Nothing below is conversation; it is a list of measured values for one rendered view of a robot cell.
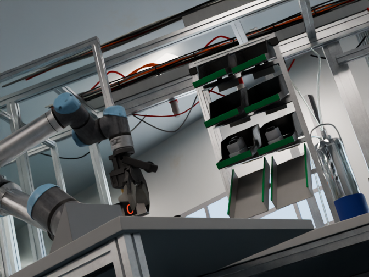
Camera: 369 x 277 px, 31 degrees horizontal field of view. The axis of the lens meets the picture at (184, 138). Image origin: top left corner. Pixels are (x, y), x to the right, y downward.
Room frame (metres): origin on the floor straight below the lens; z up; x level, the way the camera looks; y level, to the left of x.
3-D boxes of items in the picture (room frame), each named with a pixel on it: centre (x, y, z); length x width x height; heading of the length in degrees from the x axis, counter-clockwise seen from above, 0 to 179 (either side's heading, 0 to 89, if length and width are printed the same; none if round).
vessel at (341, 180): (2.95, -0.64, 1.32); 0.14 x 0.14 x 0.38
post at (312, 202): (3.27, -0.53, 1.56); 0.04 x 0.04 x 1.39; 79
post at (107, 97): (2.46, 0.26, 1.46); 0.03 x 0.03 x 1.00; 79
